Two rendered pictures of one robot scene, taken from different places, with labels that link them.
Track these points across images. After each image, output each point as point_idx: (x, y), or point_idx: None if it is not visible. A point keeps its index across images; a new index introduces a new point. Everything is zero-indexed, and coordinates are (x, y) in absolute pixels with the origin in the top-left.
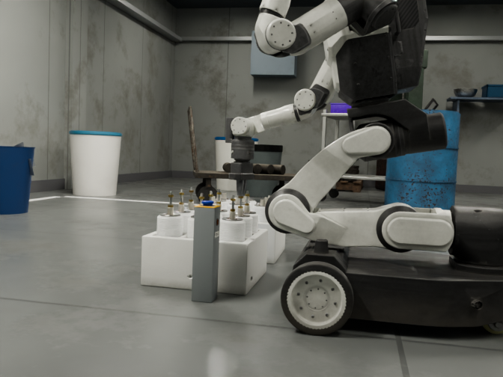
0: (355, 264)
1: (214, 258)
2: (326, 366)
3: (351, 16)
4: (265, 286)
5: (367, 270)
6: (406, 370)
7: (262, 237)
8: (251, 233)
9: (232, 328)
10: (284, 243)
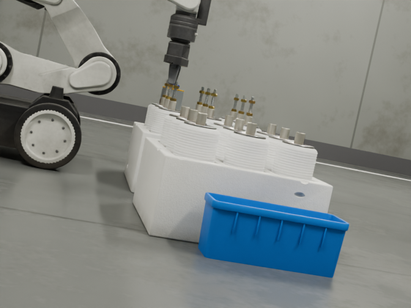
0: (27, 101)
1: None
2: None
3: None
4: (114, 178)
5: (18, 98)
6: None
7: (138, 133)
8: (147, 126)
9: (109, 158)
10: (151, 220)
